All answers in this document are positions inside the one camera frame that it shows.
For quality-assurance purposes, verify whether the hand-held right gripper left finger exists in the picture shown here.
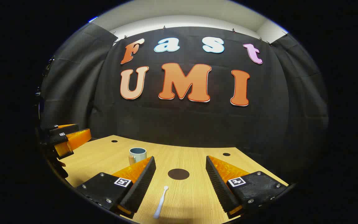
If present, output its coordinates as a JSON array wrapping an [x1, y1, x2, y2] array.
[[75, 156, 156, 219]]

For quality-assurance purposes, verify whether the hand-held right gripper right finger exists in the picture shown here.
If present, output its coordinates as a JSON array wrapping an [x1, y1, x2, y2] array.
[[206, 156, 290, 219]]

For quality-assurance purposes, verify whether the grey-blue cup with wooden handle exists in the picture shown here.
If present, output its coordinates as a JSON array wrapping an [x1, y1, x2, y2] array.
[[128, 147, 147, 165]]

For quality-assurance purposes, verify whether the white toothbrush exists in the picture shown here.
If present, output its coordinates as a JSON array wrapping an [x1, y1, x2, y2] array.
[[154, 186, 169, 219]]

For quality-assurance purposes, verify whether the dark brown round coaster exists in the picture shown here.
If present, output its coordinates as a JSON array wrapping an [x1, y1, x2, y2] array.
[[168, 169, 190, 180]]

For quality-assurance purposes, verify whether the wooden desktop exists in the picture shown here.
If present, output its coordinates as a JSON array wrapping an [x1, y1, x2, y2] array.
[[59, 135, 290, 224]]

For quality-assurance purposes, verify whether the black backdrop cloth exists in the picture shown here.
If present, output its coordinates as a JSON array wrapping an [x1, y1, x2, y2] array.
[[39, 23, 328, 175]]

